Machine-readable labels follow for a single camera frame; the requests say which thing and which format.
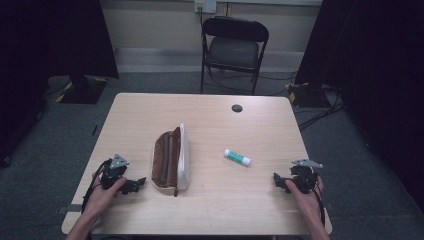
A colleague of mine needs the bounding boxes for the white wall socket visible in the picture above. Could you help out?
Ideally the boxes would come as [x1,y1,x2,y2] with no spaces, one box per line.
[194,0,218,14]

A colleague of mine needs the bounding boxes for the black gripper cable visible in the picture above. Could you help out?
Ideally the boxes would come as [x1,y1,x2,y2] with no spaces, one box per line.
[81,159,112,214]
[309,169,327,228]

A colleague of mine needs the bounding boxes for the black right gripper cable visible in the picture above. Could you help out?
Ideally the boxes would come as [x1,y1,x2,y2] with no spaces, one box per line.
[309,169,327,228]

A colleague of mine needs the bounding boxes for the person's left hand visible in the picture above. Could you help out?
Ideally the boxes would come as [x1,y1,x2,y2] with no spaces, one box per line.
[81,176,128,222]

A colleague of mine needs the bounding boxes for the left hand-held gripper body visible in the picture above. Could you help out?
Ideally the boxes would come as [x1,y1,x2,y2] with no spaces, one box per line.
[98,153,130,191]

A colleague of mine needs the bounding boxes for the black curtain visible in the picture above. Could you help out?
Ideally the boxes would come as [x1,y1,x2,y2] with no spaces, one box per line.
[0,0,120,168]
[294,0,424,214]

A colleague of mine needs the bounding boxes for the person's right hand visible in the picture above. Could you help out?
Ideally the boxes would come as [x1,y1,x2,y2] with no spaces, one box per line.
[284,175,326,224]

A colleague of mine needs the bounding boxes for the green and white glue stick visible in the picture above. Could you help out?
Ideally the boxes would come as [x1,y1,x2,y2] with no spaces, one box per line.
[223,148,252,167]

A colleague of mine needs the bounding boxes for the brown and white pencil case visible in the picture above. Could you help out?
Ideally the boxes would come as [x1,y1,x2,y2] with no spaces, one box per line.
[150,122,191,198]

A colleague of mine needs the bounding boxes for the black floor cables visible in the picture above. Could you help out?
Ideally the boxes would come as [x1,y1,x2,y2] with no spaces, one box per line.
[297,87,346,132]

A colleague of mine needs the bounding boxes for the black folding chair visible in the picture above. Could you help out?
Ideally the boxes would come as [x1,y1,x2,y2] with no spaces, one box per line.
[199,15,270,96]

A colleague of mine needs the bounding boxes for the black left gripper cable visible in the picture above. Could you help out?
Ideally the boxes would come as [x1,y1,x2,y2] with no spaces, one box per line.
[81,159,112,214]

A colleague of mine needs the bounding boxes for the black stand base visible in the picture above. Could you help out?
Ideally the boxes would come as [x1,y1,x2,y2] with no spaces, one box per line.
[285,81,334,109]
[55,75,110,105]

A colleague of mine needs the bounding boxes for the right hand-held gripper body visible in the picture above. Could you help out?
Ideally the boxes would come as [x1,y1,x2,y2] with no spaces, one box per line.
[288,158,324,195]

